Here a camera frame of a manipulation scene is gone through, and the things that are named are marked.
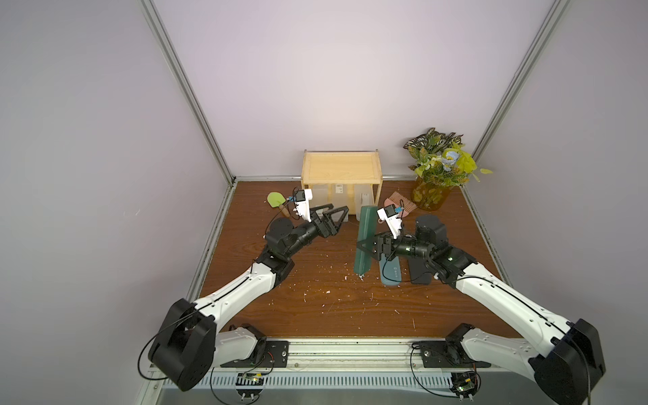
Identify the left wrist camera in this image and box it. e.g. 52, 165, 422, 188
293, 188, 313, 222

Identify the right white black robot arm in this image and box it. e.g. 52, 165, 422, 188
357, 214, 606, 404

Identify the green shovel wooden handle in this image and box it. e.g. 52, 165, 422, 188
267, 192, 291, 218

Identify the artificial plant in glass vase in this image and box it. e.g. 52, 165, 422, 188
403, 128, 492, 211

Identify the dark grey pencil case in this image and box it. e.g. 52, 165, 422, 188
408, 258, 435, 285

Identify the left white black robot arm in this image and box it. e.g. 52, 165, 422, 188
143, 204, 349, 392

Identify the wooden two-tier shelf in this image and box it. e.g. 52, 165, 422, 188
301, 150, 383, 215

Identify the left small circuit board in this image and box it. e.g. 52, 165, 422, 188
235, 372, 266, 404

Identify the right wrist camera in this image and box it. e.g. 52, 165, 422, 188
377, 204, 403, 240

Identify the clear pencil case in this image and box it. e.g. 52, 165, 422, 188
354, 184, 375, 221
332, 184, 349, 208
310, 184, 329, 207

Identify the light teal pencil case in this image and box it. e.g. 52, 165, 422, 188
380, 256, 403, 287

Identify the right small circuit board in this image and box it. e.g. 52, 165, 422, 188
450, 371, 481, 401

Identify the small circuit board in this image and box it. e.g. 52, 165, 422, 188
450, 371, 481, 401
235, 372, 266, 404

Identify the dark green pencil case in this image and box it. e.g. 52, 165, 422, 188
354, 206, 378, 277

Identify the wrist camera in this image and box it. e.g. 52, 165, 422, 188
377, 204, 403, 240
293, 188, 313, 222

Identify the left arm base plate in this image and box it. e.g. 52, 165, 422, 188
214, 324, 290, 369

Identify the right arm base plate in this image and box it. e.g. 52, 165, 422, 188
413, 323, 492, 369

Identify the pink hand brush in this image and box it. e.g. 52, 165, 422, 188
383, 192, 417, 218

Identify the aluminium front rail frame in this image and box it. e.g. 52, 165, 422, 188
133, 336, 583, 405

